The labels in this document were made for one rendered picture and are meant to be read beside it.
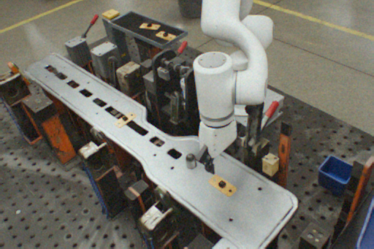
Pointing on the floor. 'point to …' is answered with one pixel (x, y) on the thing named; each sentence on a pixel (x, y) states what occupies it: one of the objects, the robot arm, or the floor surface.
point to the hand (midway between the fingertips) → (220, 158)
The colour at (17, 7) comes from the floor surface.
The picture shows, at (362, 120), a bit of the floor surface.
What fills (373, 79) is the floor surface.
